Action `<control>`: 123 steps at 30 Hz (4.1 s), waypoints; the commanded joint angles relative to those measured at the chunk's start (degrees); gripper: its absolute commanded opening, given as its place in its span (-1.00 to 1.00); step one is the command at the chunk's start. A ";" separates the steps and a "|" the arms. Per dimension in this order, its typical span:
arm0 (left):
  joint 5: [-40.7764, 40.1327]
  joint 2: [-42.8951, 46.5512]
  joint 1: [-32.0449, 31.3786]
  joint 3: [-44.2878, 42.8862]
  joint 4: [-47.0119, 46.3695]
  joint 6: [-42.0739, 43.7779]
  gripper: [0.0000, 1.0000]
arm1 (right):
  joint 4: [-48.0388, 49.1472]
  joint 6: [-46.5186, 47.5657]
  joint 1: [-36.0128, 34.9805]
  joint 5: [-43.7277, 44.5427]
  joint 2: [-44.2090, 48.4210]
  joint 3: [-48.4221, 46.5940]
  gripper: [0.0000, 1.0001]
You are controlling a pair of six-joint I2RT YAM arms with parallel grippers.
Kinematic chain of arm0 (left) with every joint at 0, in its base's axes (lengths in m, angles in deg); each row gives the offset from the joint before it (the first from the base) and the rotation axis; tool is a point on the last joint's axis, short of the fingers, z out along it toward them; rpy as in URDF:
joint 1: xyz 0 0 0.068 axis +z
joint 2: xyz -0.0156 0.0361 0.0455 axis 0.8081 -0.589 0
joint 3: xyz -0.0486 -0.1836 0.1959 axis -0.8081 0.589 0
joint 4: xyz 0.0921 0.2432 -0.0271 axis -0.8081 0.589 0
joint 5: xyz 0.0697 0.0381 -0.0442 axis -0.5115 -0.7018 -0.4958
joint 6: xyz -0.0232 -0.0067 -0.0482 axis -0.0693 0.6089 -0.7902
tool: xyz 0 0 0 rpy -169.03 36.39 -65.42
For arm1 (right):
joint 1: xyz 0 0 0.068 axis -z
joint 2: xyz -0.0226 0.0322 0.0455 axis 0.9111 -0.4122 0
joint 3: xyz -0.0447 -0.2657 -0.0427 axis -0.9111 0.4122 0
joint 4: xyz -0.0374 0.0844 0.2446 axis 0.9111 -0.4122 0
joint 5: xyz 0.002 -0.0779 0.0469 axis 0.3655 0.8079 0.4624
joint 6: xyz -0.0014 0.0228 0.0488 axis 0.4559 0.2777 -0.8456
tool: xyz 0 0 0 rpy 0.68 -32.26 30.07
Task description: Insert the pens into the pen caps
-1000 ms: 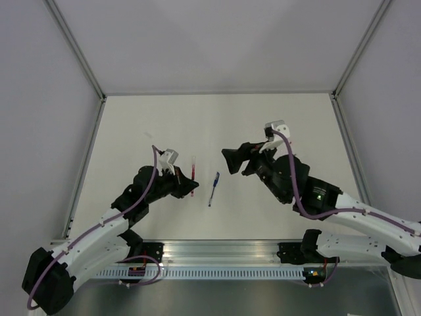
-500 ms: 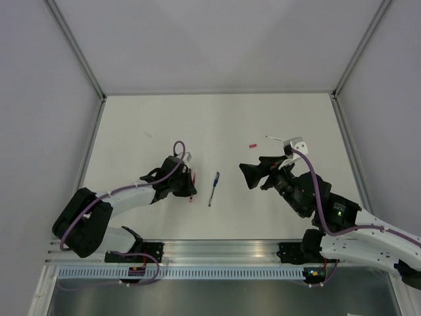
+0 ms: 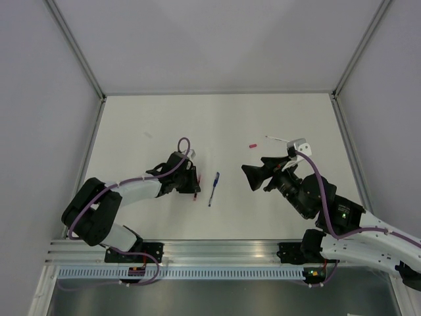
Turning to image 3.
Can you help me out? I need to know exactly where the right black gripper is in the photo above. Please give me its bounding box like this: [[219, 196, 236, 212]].
[[241, 155, 310, 218]]

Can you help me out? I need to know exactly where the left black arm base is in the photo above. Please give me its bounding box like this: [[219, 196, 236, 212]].
[[105, 242, 164, 263]]

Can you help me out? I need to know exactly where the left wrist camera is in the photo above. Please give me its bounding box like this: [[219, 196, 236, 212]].
[[188, 149, 196, 160]]

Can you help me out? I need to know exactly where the white slotted cable duct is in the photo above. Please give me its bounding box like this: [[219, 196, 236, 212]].
[[57, 266, 305, 280]]

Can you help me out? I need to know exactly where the left aluminium frame post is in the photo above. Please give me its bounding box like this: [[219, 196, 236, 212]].
[[43, 0, 106, 101]]

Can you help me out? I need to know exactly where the red gel pen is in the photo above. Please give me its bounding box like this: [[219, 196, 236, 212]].
[[193, 174, 201, 201]]

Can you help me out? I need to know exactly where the aluminium frame post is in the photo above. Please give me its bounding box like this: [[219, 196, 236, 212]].
[[43, 0, 106, 101], [332, 0, 394, 100]]

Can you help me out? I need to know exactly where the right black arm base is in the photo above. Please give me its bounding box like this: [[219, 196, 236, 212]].
[[276, 242, 339, 265]]

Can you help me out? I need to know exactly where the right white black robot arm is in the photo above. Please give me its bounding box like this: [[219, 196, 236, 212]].
[[241, 152, 420, 291]]

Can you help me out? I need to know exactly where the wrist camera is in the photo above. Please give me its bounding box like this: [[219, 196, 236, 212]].
[[188, 149, 196, 160], [284, 138, 312, 170]]

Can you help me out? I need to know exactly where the right aluminium frame post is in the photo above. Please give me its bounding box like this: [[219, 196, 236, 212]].
[[332, 0, 394, 100]]

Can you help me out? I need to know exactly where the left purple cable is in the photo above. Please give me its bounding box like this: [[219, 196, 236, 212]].
[[66, 136, 193, 241]]

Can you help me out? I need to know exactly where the blue gel pen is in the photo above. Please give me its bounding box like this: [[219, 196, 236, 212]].
[[208, 172, 220, 207]]

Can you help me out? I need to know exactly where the aluminium mounting rail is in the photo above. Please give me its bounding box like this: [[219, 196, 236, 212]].
[[44, 240, 290, 267]]

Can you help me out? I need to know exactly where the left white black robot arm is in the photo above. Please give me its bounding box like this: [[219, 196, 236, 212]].
[[61, 151, 201, 264]]

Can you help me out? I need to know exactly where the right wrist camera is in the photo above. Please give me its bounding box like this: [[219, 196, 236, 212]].
[[284, 138, 312, 170]]

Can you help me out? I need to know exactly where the white red-tipped marker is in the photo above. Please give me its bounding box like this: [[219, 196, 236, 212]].
[[265, 135, 289, 143]]

